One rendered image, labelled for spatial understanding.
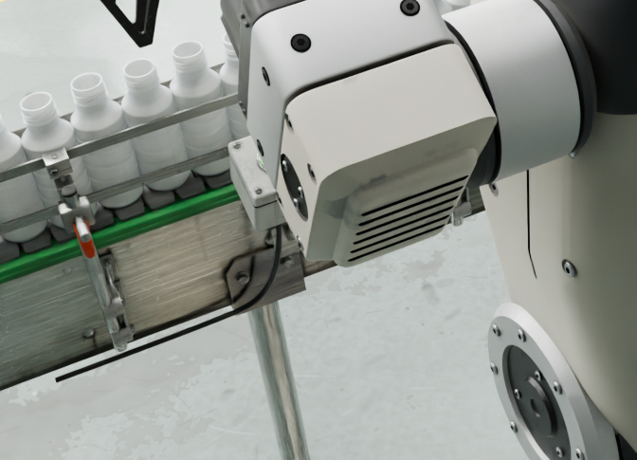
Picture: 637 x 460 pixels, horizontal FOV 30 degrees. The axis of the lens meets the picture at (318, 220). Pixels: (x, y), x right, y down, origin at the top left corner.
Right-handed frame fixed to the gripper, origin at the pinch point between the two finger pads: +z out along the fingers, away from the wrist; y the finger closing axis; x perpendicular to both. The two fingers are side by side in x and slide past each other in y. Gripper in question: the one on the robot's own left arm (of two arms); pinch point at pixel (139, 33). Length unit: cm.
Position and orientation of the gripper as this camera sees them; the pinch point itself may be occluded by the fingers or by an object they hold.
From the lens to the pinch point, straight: 120.8
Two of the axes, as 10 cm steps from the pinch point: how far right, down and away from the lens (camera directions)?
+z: 2.0, 8.4, 5.0
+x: 9.1, -3.5, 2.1
